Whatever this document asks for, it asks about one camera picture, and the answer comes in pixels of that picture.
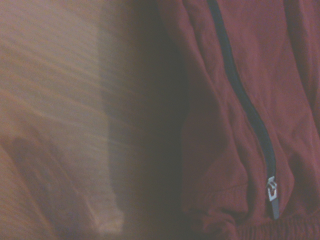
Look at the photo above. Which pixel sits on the rust orange shorts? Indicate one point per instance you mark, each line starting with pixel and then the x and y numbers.
pixel 250 100

